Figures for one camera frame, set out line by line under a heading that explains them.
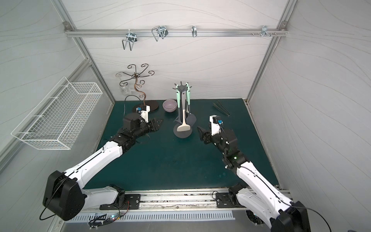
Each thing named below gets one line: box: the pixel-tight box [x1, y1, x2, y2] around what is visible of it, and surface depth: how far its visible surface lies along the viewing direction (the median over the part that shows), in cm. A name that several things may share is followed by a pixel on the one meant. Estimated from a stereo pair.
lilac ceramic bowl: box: [162, 99, 178, 113], surface depth 113 cm
